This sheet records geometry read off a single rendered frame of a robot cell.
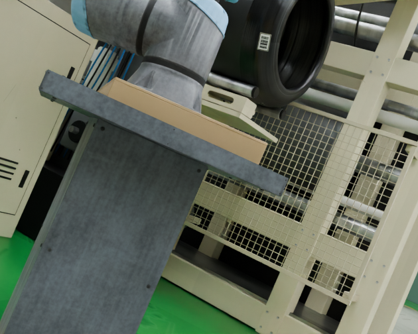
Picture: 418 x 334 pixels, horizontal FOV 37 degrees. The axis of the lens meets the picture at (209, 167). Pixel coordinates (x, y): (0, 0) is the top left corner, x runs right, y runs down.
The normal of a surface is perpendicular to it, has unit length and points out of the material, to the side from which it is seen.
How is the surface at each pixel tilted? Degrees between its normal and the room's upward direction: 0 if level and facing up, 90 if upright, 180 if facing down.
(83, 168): 90
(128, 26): 118
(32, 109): 90
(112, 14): 108
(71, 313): 90
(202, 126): 90
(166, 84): 67
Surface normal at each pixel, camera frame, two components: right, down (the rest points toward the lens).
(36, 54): 0.79, 0.33
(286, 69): -0.35, -0.45
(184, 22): -0.06, -0.10
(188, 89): 0.64, -0.17
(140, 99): 0.26, 0.09
